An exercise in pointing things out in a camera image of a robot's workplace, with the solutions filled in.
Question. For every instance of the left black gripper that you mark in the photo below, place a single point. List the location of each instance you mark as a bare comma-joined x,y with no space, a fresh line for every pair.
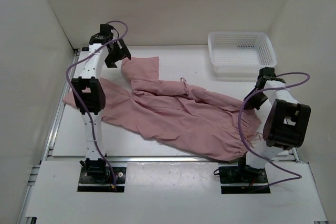
123,53

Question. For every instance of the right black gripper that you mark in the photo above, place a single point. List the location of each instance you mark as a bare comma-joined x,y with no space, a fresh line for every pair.
250,104

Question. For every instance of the pink trousers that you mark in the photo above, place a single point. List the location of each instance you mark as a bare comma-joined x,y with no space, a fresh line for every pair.
178,114

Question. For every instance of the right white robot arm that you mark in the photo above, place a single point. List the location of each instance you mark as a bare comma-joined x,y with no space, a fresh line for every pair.
285,127

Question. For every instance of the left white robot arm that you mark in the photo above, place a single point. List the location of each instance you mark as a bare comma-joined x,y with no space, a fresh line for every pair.
104,48

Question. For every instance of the white plastic basket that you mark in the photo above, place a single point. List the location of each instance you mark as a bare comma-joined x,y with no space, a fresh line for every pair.
240,53

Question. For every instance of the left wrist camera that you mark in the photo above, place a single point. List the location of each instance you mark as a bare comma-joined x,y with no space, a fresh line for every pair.
106,30

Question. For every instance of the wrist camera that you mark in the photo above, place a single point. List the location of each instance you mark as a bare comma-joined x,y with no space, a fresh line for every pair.
106,30
267,74

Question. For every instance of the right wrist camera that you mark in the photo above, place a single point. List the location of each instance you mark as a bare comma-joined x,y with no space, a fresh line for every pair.
267,74

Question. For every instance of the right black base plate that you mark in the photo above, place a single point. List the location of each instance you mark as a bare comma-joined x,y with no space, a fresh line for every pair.
234,182

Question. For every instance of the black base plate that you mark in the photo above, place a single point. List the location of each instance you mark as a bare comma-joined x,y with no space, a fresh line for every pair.
234,182
88,182

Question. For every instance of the aluminium rail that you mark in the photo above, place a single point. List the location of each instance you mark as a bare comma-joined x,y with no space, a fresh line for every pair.
140,159

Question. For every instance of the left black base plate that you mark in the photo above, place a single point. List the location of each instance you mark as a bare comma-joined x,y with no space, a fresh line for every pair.
88,182

